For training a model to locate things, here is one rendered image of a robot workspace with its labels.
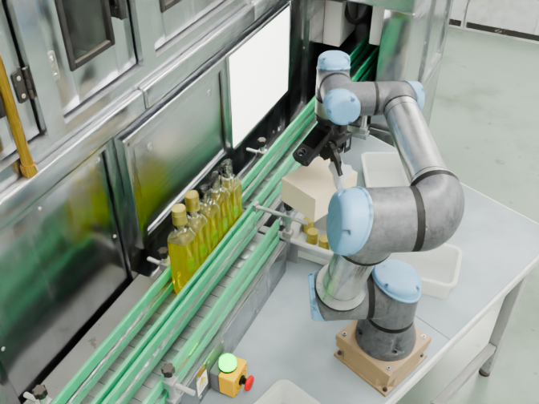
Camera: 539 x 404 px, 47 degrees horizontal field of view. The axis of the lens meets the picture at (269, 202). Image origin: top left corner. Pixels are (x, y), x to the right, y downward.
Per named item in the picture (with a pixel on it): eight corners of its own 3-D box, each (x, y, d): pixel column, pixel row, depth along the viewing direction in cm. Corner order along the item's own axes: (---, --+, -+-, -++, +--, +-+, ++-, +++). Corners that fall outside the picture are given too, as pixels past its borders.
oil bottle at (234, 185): (227, 226, 183) (223, 167, 170) (244, 232, 182) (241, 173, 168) (217, 238, 180) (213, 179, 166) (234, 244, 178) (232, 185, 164)
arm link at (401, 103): (496, 215, 102) (420, 66, 139) (430, 217, 101) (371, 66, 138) (479, 263, 110) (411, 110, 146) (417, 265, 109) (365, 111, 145)
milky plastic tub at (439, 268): (385, 249, 196) (389, 229, 191) (458, 267, 190) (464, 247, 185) (373, 288, 184) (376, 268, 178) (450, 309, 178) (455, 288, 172)
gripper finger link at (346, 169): (362, 183, 160) (349, 151, 158) (346, 194, 157) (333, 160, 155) (353, 184, 163) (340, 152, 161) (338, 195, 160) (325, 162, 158)
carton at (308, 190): (354, 194, 168) (357, 172, 163) (314, 222, 160) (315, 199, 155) (322, 175, 175) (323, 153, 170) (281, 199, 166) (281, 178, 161)
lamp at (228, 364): (224, 355, 155) (224, 348, 153) (240, 362, 154) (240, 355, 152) (215, 369, 152) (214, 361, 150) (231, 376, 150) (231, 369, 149)
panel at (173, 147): (282, 90, 224) (284, -3, 202) (289, 91, 223) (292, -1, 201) (134, 246, 163) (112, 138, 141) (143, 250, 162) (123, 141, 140)
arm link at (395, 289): (421, 329, 148) (431, 289, 139) (365, 331, 147) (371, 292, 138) (408, 291, 157) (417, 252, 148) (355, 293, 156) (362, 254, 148)
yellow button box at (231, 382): (224, 367, 161) (222, 349, 156) (249, 378, 159) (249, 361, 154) (210, 389, 156) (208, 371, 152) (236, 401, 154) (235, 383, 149)
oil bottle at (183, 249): (184, 278, 168) (176, 219, 154) (202, 284, 166) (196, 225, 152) (173, 292, 164) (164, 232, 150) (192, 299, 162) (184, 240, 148)
